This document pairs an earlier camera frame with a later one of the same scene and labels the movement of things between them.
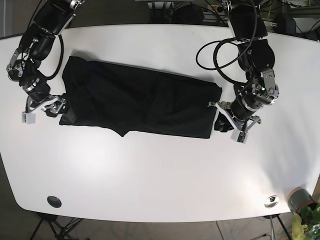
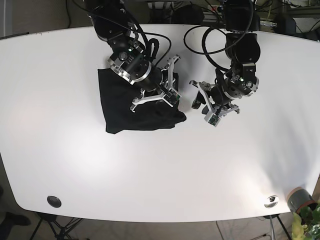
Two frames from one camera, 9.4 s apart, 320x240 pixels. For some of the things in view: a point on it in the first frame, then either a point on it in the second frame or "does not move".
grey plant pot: (299, 197) does not move
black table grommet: (54, 201) does not move
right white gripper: (238, 135) -> (213, 117)
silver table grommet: (271, 201) does not move
